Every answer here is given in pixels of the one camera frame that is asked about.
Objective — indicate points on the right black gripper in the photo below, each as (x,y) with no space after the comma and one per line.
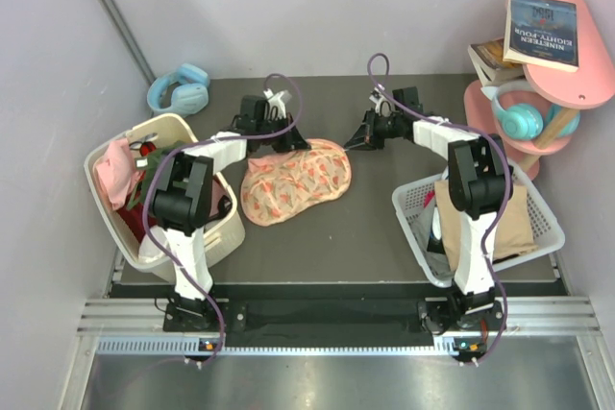
(366,137)

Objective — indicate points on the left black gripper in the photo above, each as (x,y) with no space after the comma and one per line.
(291,140)

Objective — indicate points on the floral mesh laundry bag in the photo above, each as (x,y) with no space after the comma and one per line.
(278,187)

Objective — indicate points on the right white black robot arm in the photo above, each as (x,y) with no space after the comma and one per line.
(479,185)

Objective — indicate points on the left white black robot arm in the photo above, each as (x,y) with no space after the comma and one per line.
(191,308)

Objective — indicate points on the cream laundry basket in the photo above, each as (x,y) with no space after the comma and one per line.
(176,202)

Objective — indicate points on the blue headphones on table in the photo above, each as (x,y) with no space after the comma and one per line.
(183,92)

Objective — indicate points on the grey garment in basket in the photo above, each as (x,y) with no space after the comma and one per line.
(430,247)

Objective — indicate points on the dark green garment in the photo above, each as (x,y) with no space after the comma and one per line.
(147,166)

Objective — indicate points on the stacked paperback books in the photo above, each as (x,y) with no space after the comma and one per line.
(487,58)

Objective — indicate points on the teal headphones on shelf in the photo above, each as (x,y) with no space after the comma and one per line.
(520,121)

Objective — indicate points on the red garment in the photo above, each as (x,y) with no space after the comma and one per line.
(133,219)

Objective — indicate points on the beige folded garment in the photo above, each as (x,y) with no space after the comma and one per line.
(513,234)

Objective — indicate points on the pink garment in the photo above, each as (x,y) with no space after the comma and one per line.
(117,173)

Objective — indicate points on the white garment in basket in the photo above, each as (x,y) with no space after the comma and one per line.
(149,253)

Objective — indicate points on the Nineteen Eighty-Four book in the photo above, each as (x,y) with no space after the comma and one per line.
(543,33)

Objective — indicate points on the white perforated plastic basket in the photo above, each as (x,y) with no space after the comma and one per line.
(477,237)

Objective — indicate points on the pink tiered shelf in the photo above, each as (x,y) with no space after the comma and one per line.
(590,87)

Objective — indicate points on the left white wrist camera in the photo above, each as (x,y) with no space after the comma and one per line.
(276,103)

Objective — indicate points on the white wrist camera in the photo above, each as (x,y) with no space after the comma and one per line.
(276,103)
(382,105)

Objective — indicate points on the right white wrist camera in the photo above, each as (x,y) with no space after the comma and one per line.
(382,105)

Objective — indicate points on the aluminium rail frame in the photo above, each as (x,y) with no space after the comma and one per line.
(317,344)

